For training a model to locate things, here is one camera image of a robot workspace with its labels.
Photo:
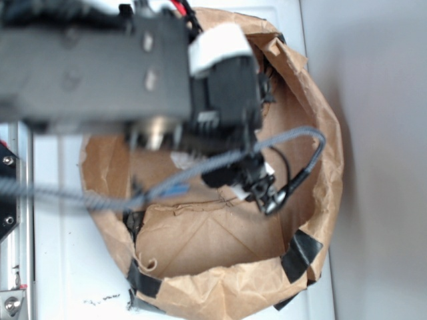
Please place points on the black metal bracket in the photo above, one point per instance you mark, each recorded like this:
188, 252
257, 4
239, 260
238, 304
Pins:
6, 193

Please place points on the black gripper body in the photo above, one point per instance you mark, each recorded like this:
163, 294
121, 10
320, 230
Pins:
226, 97

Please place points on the aluminium frame rail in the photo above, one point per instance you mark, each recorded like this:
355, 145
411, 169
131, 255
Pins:
17, 274

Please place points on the brown paper bag tray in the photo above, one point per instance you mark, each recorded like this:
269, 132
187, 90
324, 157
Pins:
210, 255

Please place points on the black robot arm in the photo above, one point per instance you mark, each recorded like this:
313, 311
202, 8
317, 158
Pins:
161, 80

